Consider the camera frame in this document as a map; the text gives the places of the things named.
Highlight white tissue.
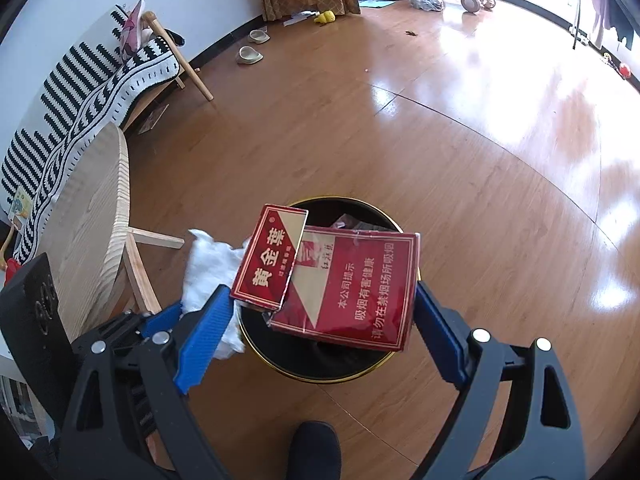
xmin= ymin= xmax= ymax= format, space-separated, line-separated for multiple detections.
xmin=181 ymin=229 xmax=248 ymax=360

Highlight small red cigarette pack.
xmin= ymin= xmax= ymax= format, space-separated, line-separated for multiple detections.
xmin=231 ymin=204 xmax=308 ymax=313

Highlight large red cigarette carton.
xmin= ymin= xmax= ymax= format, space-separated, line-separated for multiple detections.
xmin=268 ymin=226 xmax=420 ymax=352

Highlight black gold-rimmed trash bin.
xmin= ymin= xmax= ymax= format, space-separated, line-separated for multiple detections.
xmin=241 ymin=196 xmax=402 ymax=384

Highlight trash pile in bin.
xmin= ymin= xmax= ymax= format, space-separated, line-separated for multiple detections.
xmin=331 ymin=214 xmax=395 ymax=232

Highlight round wooden coffee table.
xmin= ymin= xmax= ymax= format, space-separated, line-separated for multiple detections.
xmin=38 ymin=124 xmax=184 ymax=340

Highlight black foam microphone tip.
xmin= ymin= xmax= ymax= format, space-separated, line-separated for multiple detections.
xmin=285 ymin=420 xmax=342 ymax=480

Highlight black white striped sofa cover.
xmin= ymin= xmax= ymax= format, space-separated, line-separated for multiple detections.
xmin=1 ymin=6 xmax=169 ymax=264

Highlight red ball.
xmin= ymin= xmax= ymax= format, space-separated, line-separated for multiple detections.
xmin=618 ymin=63 xmax=631 ymax=79

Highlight far beige slipper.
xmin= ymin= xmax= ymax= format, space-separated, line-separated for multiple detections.
xmin=248 ymin=29 xmax=270 ymax=44

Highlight white paper on floor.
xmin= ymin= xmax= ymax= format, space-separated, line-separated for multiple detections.
xmin=283 ymin=10 xmax=319 ymax=26

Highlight yellow toy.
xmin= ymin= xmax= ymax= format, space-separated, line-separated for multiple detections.
xmin=314 ymin=10 xmax=336 ymax=25

